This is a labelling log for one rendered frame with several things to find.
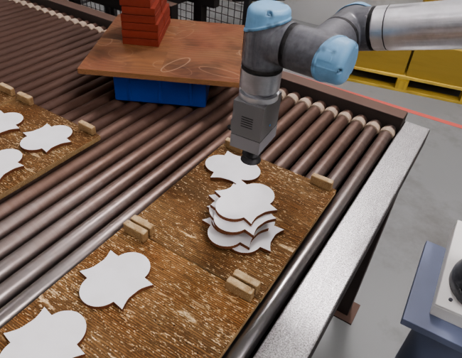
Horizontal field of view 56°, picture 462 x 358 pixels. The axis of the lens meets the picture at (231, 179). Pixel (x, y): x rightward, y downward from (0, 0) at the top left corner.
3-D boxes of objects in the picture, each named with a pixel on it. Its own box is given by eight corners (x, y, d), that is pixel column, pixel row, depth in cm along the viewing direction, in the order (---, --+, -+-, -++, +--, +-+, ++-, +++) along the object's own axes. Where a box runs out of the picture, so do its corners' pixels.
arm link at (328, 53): (372, 25, 72) (312, 9, 76) (345, 50, 64) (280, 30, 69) (361, 69, 77) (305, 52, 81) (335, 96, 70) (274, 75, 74)
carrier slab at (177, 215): (335, 194, 115) (336, 190, 114) (259, 303, 87) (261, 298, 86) (223, 147, 128) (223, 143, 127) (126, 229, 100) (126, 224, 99)
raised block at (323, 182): (332, 188, 114) (335, 180, 113) (330, 192, 113) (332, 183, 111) (311, 179, 117) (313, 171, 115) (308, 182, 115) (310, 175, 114)
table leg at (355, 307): (360, 305, 199) (426, 153, 145) (350, 325, 191) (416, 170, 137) (335, 293, 203) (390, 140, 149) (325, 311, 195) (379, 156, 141)
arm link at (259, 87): (233, 69, 78) (254, 54, 83) (232, 92, 81) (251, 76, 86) (272, 81, 75) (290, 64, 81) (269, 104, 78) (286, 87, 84)
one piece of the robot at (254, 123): (243, 60, 86) (237, 130, 96) (220, 77, 79) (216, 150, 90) (289, 73, 83) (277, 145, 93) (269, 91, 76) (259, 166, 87)
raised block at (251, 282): (260, 290, 88) (261, 280, 86) (256, 295, 87) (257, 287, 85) (235, 275, 90) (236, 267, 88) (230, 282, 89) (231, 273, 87)
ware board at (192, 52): (244, 29, 175) (244, 25, 173) (239, 87, 136) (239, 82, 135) (119, 18, 174) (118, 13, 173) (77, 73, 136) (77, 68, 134)
